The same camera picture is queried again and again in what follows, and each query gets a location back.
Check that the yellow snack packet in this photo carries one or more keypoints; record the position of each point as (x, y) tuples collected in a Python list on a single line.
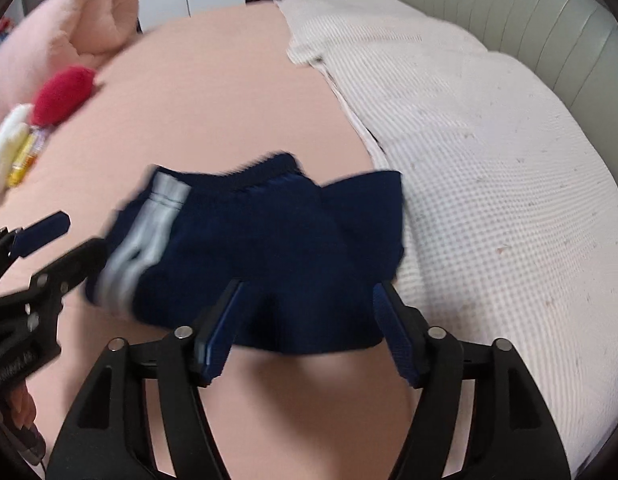
[(27, 155)]

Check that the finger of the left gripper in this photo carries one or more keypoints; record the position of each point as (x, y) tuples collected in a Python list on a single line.
[(28, 240), (62, 275)]

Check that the light pink knit blanket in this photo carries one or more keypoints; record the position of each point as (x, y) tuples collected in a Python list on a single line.
[(511, 216)]

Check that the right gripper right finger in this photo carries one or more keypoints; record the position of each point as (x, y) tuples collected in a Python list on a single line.
[(511, 433)]

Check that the person's hand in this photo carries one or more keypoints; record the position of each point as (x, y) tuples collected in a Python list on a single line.
[(22, 407)]

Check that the navy blue striped shorts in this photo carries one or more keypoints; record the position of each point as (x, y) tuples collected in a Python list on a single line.
[(308, 255)]

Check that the pink rolled quilt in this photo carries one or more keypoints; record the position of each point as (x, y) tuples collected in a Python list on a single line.
[(58, 34)]

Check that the pink bed sheet mattress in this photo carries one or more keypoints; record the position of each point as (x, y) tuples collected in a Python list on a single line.
[(209, 94)]

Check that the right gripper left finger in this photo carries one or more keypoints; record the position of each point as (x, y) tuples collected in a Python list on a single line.
[(139, 413)]

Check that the white plush rabbit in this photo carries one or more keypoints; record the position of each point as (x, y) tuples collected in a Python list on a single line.
[(13, 133)]

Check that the red plush toy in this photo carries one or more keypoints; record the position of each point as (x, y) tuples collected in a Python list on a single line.
[(62, 95)]

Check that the grey leather headboard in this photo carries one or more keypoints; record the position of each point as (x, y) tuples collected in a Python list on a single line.
[(571, 45)]

